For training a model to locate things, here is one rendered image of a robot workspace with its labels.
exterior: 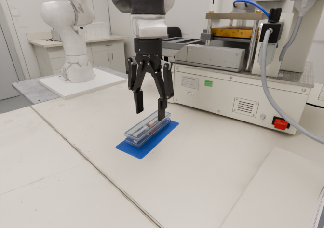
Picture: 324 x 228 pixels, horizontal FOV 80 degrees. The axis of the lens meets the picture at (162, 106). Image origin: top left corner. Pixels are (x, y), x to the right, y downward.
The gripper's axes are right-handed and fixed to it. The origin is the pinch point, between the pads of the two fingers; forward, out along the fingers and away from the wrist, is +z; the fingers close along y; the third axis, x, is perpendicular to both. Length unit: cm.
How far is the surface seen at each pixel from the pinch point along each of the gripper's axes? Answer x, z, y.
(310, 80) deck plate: -27.3, -8.1, -39.1
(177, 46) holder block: -31.1, -13.4, 7.9
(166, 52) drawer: -30.3, -10.7, 13.1
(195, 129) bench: -10.7, 9.9, -11.2
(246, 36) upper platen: -30.1, -19.1, -18.6
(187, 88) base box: -24.0, 1.2, -1.1
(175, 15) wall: -207, -24, 108
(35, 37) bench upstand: -106, 4, 280
